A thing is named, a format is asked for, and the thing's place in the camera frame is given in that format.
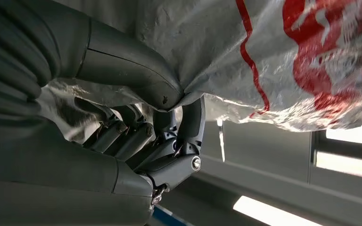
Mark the bright ceiling light panel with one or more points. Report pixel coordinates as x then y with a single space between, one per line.
349 165
268 215
356 135

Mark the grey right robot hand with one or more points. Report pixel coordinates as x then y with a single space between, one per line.
59 187

